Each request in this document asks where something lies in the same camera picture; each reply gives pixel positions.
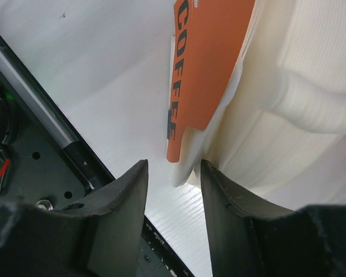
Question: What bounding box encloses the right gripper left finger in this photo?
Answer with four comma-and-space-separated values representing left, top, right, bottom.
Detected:
0, 160, 149, 276

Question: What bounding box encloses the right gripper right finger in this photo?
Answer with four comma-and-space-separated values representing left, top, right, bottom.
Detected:
201, 160, 346, 276

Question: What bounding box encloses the coffee filter pack orange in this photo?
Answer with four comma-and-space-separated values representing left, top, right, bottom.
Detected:
171, 1, 346, 208

